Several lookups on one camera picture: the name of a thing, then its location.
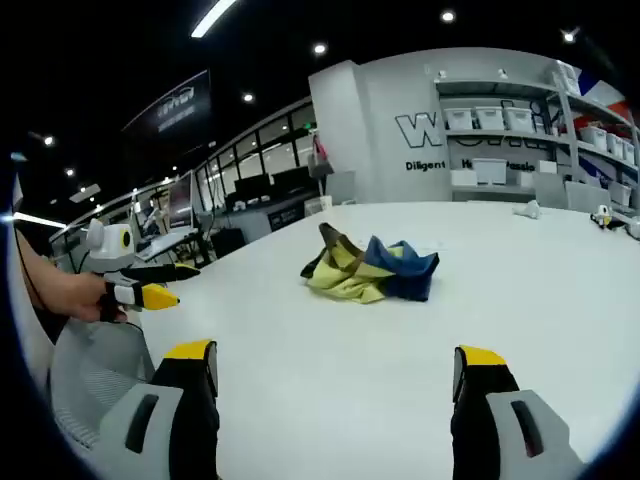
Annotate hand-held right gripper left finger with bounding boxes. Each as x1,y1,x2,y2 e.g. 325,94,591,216
97,338,221,480

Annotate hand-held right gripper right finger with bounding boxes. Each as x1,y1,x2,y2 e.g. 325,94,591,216
451,344,586,480

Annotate yellow blue grey garment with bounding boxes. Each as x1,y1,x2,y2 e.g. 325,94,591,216
299,222,441,306

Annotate person's left hand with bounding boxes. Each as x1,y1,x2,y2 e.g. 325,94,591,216
55,272,129,324

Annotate tilted computer monitor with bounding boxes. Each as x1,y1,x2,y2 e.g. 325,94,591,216
167,169,197,231

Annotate grey mesh office chair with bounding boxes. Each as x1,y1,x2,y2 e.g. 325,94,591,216
47,319,156,451

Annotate black desk monitor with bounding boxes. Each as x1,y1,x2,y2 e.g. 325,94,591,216
272,166,311,194
233,174,274,199

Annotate dark hanging display screen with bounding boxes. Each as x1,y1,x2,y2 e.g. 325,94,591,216
121,68,212,134

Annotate small white object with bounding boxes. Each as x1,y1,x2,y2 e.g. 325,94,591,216
512,199,544,220

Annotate spare hand-held gripper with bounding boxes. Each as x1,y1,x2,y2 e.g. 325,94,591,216
589,203,640,231

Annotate ceiling strip light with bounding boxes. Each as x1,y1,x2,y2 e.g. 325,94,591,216
191,0,236,39

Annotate row of white storage bins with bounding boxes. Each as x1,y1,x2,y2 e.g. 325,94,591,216
444,59,640,206

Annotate grey shelving unit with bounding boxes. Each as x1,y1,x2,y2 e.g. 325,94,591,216
433,59,640,211

